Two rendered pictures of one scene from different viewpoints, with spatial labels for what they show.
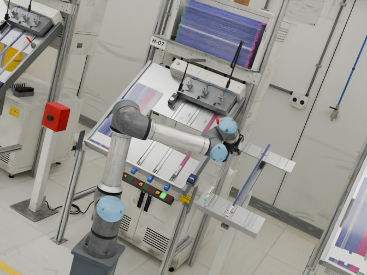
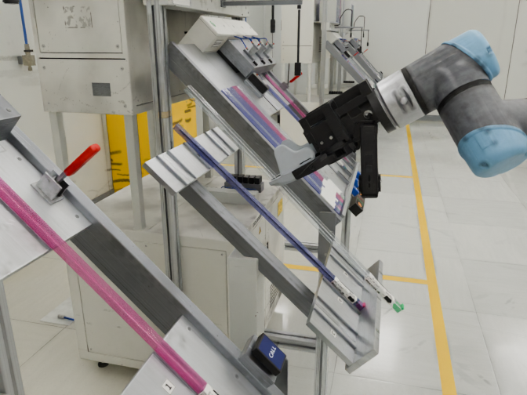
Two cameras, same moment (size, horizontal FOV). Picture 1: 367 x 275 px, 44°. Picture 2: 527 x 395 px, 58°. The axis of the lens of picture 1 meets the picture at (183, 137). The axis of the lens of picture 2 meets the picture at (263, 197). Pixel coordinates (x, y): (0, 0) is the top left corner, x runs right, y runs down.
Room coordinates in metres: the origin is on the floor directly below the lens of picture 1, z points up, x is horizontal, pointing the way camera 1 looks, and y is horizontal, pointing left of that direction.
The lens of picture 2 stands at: (2.33, 0.47, 1.22)
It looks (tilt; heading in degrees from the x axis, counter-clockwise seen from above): 18 degrees down; 263
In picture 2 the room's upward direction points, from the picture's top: straight up
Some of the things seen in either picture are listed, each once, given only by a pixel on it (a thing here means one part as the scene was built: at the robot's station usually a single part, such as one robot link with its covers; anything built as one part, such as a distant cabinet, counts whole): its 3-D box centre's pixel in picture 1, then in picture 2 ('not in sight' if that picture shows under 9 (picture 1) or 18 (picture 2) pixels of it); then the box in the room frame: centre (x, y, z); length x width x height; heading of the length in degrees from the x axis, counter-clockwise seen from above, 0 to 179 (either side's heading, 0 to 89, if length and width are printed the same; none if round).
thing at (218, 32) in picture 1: (219, 33); not in sight; (2.81, -0.02, 1.52); 0.51 x 0.13 x 0.27; 68
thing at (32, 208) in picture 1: (45, 159); not in sight; (2.78, 0.84, 0.39); 0.24 x 0.24 x 0.78; 68
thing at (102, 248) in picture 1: (102, 238); not in sight; (1.73, 0.20, 0.60); 0.15 x 0.15 x 0.10
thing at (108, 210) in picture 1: (108, 214); not in sight; (1.74, 0.20, 0.72); 0.13 x 0.12 x 0.14; 17
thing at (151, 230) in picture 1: (164, 198); not in sight; (2.95, -0.01, 0.31); 0.70 x 0.65 x 0.62; 68
